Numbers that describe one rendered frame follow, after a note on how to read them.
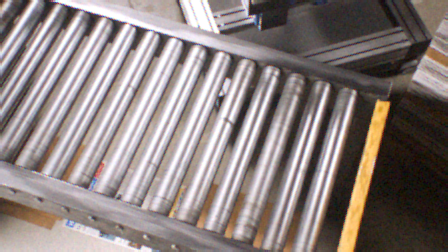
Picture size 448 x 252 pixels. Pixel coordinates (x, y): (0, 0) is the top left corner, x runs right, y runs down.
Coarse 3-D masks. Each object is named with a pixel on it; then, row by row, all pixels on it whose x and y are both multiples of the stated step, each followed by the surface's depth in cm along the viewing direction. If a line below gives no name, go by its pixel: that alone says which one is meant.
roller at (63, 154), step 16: (128, 32) 145; (112, 48) 143; (128, 48) 145; (112, 64) 141; (96, 80) 138; (112, 80) 140; (96, 96) 136; (80, 112) 134; (96, 112) 136; (80, 128) 133; (64, 144) 130; (80, 144) 133; (48, 160) 129; (64, 160) 129
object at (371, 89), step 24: (48, 0) 150; (72, 0) 150; (96, 0) 150; (120, 24) 148; (144, 24) 146; (168, 24) 146; (216, 48) 143; (240, 48) 143; (264, 48) 143; (288, 72) 141; (312, 72) 139; (336, 72) 139; (336, 96) 142; (360, 96) 139; (384, 96) 136
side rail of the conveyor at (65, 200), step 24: (0, 168) 127; (0, 192) 133; (24, 192) 125; (48, 192) 124; (72, 192) 124; (72, 216) 129; (96, 216) 122; (120, 216) 122; (144, 216) 122; (144, 240) 126; (168, 240) 119; (192, 240) 119; (216, 240) 119
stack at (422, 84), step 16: (432, 64) 166; (416, 80) 175; (432, 80) 171; (432, 96) 176; (400, 112) 194; (416, 112) 187; (400, 128) 200; (416, 128) 194; (432, 128) 188; (384, 144) 213; (400, 144) 206; (432, 144) 194; (400, 160) 214; (432, 176) 211
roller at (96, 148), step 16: (144, 48) 143; (128, 64) 142; (144, 64) 141; (128, 80) 138; (112, 96) 137; (128, 96) 137; (112, 112) 134; (96, 128) 133; (112, 128) 133; (96, 144) 130; (80, 160) 128; (96, 160) 129; (80, 176) 126
